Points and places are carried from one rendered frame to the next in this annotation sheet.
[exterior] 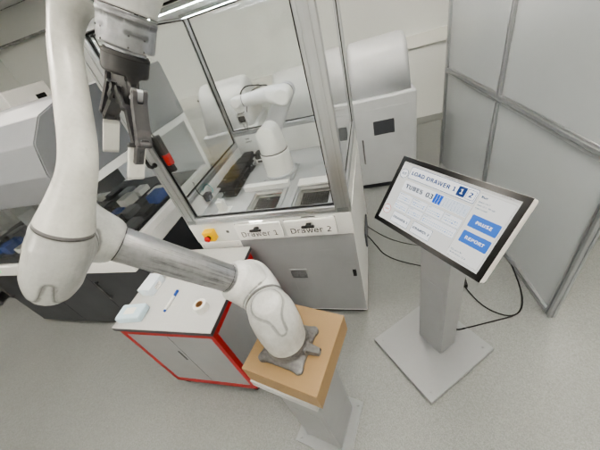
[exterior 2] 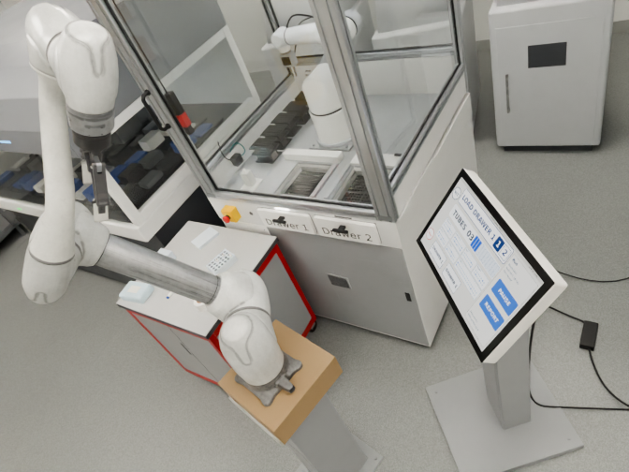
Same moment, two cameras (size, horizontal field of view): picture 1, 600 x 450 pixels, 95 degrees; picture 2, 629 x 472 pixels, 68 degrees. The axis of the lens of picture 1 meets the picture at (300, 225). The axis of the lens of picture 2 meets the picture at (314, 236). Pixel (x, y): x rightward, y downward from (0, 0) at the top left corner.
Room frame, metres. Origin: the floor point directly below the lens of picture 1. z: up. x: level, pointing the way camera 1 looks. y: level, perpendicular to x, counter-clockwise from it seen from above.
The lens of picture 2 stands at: (-0.17, -0.52, 2.17)
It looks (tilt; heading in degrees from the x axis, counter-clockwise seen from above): 41 degrees down; 24
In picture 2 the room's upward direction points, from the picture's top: 24 degrees counter-clockwise
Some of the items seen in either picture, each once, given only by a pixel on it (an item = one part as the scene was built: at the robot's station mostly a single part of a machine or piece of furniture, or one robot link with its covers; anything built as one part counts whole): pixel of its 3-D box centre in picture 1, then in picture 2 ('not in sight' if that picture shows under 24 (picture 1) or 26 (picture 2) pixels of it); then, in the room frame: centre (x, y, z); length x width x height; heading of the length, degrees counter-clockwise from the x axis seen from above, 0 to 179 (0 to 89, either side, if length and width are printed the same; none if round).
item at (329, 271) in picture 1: (301, 234); (364, 222); (1.76, 0.02, 0.40); 1.03 x 0.95 x 0.80; 68
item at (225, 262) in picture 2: not in sight; (221, 262); (1.21, 0.58, 0.78); 0.12 x 0.08 x 0.04; 142
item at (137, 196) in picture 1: (70, 193); (90, 124); (2.29, 1.70, 1.13); 1.78 x 1.14 x 0.45; 68
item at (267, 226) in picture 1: (259, 230); (285, 220); (1.33, 0.24, 0.87); 0.29 x 0.02 x 0.11; 68
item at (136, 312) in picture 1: (132, 312); (136, 291); (1.09, 1.01, 0.78); 0.15 x 0.10 x 0.04; 74
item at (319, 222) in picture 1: (310, 226); (345, 229); (1.21, -0.05, 0.87); 0.29 x 0.02 x 0.11; 68
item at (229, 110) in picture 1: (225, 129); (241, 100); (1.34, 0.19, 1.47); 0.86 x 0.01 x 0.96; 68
